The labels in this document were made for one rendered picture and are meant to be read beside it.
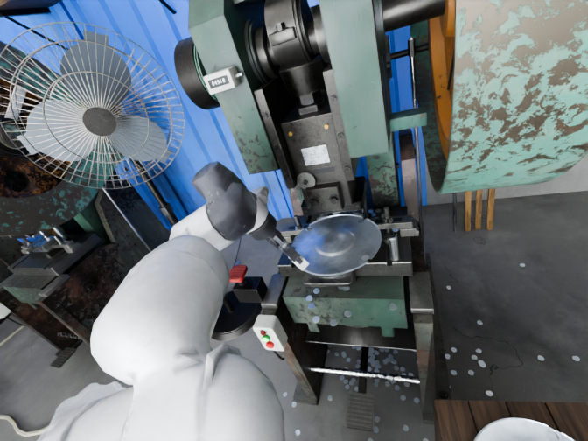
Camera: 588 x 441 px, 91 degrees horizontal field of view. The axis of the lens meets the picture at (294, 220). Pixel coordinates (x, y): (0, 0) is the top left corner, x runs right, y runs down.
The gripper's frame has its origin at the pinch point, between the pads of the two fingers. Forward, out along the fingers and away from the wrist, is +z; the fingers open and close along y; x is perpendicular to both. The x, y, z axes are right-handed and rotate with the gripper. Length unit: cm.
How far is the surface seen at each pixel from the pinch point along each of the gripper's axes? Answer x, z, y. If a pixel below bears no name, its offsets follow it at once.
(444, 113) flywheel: 58, -4, 8
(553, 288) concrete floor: 74, 112, 27
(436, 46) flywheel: 75, -14, -4
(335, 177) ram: 24.6, -9.5, -2.1
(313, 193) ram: 17.2, -9.0, -5.0
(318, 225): 14.0, 8.9, -14.0
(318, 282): -0.8, 3.9, 7.5
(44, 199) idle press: -57, -45, -104
